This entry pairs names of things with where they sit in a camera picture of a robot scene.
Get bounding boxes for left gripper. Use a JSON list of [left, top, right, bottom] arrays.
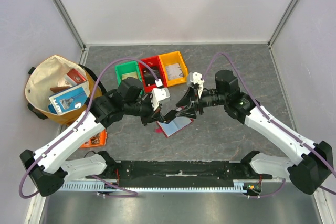
[[124, 92, 164, 126]]

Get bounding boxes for black credit card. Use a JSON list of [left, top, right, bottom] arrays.
[[162, 110, 178, 124]]

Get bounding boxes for red leather card holder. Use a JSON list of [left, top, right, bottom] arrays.
[[155, 106, 193, 137]]

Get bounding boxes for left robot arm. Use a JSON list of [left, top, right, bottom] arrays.
[[19, 77, 170, 199]]

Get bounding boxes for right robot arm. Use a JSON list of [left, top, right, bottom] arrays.
[[177, 70, 333, 195]]

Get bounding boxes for white card in yellow bin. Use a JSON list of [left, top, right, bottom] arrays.
[[165, 63, 184, 81]]

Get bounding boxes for black card in red bin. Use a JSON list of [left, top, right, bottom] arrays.
[[142, 66, 161, 87]]

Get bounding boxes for beige cards in green bin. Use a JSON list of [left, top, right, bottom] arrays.
[[121, 71, 138, 80]]

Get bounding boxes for yellow plastic bin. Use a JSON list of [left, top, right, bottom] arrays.
[[159, 51, 188, 87]]

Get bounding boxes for red plastic bin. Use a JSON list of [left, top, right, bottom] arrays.
[[139, 56, 167, 93]]

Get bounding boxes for green plastic bin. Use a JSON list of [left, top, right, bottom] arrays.
[[114, 61, 142, 85]]

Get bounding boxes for orange picture box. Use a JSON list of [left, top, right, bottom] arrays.
[[80, 129, 108, 148]]

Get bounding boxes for red white box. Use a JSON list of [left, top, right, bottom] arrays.
[[64, 69, 87, 86]]

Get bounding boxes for blue product box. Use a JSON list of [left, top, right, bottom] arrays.
[[48, 81, 90, 115]]

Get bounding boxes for canvas tote bag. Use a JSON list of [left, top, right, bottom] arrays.
[[25, 55, 106, 126]]

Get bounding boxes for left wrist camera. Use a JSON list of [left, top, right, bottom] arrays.
[[151, 79, 171, 111]]

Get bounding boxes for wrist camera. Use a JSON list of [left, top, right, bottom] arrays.
[[186, 72, 204, 92], [151, 79, 171, 111]]

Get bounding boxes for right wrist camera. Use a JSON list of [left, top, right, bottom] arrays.
[[186, 72, 204, 92]]

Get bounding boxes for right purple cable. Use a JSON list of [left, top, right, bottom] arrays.
[[201, 52, 336, 199]]

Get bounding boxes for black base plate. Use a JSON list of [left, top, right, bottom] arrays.
[[110, 161, 262, 179]]

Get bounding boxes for slotted cable duct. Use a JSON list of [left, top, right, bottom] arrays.
[[60, 180, 248, 192]]

